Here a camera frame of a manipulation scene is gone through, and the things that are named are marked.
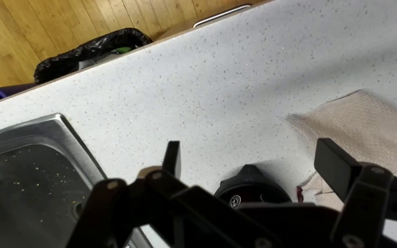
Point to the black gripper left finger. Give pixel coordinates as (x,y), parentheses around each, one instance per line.
(162,214)

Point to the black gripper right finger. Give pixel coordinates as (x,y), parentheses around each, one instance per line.
(369,197)

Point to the beige cloth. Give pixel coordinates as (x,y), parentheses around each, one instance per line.
(369,124)

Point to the stainless steel double sink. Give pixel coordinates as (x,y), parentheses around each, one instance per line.
(28,183)

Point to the black trash bag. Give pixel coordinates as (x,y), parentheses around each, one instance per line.
(93,49)

